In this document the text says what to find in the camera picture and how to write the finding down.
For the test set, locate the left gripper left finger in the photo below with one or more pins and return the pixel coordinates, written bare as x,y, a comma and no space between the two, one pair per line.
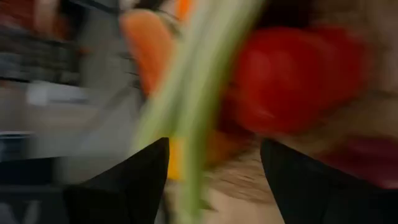
130,193

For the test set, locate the orange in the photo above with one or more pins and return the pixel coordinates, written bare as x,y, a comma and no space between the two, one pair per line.
184,7

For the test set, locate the red tomato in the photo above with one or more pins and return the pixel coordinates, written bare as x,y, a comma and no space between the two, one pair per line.
149,46

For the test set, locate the yellow bell pepper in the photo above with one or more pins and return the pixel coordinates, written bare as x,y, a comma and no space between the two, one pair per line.
175,158

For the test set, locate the round woven mat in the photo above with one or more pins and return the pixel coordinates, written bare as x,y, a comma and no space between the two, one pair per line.
242,177

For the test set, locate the green white celery stalk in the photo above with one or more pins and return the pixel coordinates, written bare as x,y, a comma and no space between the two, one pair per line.
199,93

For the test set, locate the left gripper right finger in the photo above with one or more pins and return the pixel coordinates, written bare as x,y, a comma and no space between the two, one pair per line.
311,199

